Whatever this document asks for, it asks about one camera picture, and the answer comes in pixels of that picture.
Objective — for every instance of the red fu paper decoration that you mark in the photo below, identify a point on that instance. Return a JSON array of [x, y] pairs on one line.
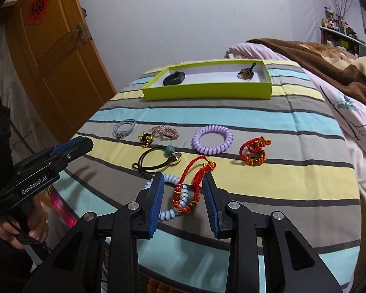
[[37, 11]]

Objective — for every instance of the striped bed sheet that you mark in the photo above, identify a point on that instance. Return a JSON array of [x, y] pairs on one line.
[[288, 154]]

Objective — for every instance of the black hair tie teal bead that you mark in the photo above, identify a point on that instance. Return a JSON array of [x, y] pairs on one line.
[[156, 159]]

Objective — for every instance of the person's left hand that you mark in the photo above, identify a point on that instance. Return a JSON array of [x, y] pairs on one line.
[[37, 223]]

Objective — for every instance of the green shallow cardboard box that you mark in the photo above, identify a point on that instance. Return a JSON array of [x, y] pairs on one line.
[[218, 79]]

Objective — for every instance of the brown fleece blanket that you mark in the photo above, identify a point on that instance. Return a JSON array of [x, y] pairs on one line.
[[337, 67]]

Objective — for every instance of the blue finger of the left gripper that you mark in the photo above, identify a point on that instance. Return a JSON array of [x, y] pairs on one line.
[[75, 145]]

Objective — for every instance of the brass door handle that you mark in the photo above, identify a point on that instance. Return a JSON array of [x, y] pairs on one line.
[[80, 33]]

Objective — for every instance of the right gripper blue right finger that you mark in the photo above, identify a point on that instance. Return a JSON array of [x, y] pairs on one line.
[[216, 199]]

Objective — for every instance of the floral white quilt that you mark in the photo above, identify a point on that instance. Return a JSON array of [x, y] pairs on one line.
[[349, 113]]

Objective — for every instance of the pink rhinestone hair clip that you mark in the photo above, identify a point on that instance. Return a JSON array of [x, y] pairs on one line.
[[164, 132]]

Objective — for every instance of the cluttered wall shelf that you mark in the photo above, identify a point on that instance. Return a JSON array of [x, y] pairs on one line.
[[337, 33]]

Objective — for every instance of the orange wooden door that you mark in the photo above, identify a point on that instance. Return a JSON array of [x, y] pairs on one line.
[[65, 81]]

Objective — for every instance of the pink branch flower arrangement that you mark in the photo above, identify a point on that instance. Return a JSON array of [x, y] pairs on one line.
[[343, 7]]

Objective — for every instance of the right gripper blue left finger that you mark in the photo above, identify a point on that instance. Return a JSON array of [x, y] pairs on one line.
[[150, 199]]

